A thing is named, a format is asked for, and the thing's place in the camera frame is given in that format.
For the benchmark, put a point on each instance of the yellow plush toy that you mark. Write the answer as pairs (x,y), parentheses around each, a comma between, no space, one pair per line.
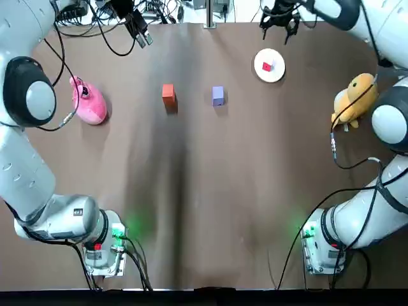
(354,102)

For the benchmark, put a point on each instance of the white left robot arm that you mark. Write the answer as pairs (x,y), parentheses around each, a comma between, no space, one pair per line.
(28,178)

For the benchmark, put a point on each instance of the orange foam block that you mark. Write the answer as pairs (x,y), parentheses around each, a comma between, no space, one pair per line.
(168,90)

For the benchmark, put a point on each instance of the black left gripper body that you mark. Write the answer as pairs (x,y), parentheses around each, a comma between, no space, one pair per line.
(122,9)

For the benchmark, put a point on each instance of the purple foam block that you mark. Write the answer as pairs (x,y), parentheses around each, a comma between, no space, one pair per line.
(218,94)

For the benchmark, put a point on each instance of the aluminium frame post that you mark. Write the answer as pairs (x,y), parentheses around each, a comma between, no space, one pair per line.
(210,12)

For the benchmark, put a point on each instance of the round pale plate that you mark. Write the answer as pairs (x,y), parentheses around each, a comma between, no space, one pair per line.
(274,76)

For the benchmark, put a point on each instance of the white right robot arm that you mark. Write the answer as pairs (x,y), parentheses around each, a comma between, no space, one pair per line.
(389,124)

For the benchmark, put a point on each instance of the pink plush toy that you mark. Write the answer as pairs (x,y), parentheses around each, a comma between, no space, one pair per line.
(90,105)

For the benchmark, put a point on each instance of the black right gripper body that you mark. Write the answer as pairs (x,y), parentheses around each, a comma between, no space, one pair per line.
(283,8)

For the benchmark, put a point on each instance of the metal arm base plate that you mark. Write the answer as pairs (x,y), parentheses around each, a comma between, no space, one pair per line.
(105,271)
(314,269)

